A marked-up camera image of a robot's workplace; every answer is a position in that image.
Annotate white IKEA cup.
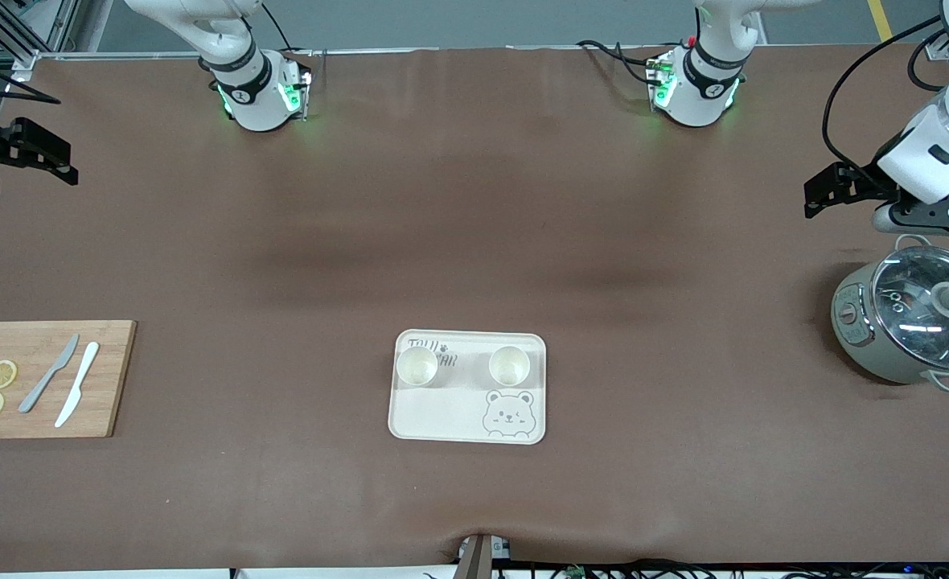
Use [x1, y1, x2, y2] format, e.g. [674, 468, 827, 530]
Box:
[489, 346, 532, 387]
[396, 346, 440, 388]

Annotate cream bear print tray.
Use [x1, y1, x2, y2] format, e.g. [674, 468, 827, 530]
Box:
[388, 329, 548, 446]

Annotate glass pot lid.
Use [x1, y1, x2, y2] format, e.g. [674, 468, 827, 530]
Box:
[873, 248, 949, 371]

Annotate grey-green electric cooking pot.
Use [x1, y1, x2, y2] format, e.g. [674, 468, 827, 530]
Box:
[831, 233, 949, 393]

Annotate grey plastic knife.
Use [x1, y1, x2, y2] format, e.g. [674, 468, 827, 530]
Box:
[18, 334, 80, 414]

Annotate white plastic knife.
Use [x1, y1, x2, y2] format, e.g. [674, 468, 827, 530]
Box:
[55, 342, 100, 429]

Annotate wooden cutting board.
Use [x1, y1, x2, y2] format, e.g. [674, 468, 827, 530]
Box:
[0, 320, 138, 440]

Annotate black left base cables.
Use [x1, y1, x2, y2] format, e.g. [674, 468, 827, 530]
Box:
[577, 39, 660, 85]

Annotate black right base cable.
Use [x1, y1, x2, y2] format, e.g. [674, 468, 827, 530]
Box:
[261, 0, 298, 53]

